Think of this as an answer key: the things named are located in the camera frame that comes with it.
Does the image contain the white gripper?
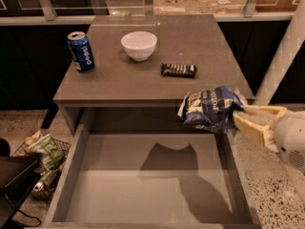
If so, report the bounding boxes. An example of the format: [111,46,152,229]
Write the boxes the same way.
[233,105,305,174]

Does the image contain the blue chip bag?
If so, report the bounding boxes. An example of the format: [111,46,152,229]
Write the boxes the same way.
[177,86,248,134]

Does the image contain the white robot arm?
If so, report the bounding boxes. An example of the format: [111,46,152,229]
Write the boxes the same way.
[233,0,305,174]

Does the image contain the grey drawer cabinet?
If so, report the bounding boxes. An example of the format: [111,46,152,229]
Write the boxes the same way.
[53,14,254,132]

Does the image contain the open grey top drawer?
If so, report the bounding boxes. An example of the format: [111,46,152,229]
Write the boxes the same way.
[44,125,260,229]

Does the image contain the green snack bag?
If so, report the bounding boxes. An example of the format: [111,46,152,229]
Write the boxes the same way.
[26,134,64,171]

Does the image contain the dark wrapped candy bar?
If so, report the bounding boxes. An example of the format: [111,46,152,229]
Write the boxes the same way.
[161,63,197,78]

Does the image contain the white ceramic bowl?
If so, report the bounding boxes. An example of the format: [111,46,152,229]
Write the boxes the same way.
[121,31,157,61]

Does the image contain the cardboard box left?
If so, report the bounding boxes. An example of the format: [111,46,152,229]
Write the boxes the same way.
[153,0,201,14]

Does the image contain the blue Pepsi can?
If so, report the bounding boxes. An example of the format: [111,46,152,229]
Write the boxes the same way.
[68,31,94,73]

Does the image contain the metal can in basket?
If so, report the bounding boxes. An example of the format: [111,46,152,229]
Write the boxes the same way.
[31,182,51,199]

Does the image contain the dark chair seat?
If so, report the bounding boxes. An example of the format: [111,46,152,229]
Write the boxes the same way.
[0,136,42,229]

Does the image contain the black wire basket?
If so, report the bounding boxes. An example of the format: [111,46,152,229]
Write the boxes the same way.
[12,139,71,192]

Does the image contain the black floor cable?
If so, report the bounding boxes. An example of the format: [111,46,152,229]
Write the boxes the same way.
[12,207,43,228]

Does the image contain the grey railing frame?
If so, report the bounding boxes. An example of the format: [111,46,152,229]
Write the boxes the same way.
[0,0,300,25]

